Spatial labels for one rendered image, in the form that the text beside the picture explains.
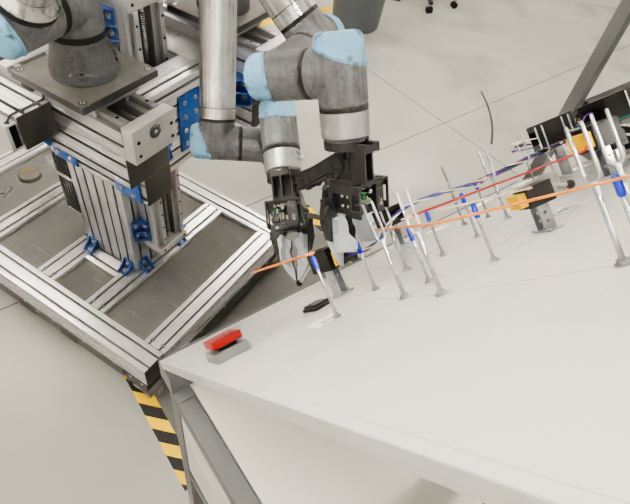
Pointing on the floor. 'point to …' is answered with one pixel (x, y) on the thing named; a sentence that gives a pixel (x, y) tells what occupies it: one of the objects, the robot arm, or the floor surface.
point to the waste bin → (359, 14)
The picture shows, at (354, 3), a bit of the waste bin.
